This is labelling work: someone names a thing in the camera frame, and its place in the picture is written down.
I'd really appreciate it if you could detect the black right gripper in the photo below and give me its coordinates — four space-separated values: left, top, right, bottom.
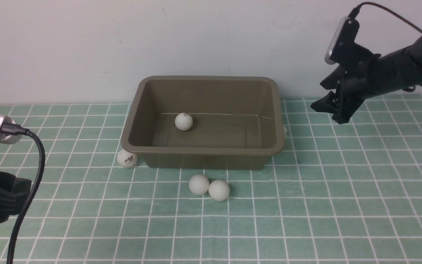
310 44 381 125

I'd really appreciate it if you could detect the olive green plastic bin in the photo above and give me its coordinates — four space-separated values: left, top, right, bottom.
120 76 286 170

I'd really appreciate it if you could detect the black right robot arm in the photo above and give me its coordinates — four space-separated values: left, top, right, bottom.
310 19 422 125

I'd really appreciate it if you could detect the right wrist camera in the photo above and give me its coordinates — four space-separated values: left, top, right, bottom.
325 16 360 65

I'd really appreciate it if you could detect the black left camera cable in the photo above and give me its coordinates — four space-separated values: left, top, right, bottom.
2 123 46 264

